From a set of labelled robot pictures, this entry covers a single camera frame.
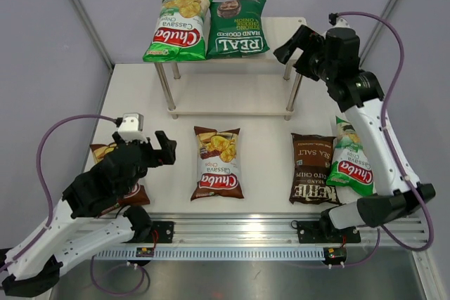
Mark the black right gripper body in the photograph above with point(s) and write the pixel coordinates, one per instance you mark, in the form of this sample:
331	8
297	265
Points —
311	62

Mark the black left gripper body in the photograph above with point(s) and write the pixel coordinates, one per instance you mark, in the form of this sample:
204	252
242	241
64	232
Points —
148	161

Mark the green REAL chips bag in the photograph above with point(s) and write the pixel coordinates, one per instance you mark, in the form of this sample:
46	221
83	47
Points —
236	29

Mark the green Chuba cassava chips bag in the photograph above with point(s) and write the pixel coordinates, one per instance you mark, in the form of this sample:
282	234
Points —
179	33

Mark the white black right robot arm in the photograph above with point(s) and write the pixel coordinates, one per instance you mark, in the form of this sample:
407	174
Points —
333	57

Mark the brown Chuba barbeque bag centre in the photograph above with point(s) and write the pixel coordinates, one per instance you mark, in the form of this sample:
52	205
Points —
218	168

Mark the brown Kettle sea salt bag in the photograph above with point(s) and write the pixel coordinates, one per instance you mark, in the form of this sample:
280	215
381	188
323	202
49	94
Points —
313	156

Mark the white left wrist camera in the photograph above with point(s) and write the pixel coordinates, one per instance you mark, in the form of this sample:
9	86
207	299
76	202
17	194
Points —
130	127

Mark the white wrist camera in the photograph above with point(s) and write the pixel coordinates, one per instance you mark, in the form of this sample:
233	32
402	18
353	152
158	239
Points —
130	127
337	21

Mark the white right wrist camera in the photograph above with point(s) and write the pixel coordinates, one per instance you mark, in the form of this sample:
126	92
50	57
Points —
337	21

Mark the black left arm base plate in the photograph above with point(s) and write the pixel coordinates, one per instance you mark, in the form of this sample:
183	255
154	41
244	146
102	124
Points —
162	231

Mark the aluminium mounting rail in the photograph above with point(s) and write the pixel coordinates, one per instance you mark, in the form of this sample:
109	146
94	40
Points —
258	229

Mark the white slotted cable duct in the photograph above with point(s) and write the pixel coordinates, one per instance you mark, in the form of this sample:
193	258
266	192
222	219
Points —
134	253

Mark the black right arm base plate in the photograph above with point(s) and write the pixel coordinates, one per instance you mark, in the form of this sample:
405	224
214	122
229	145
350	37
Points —
312	232

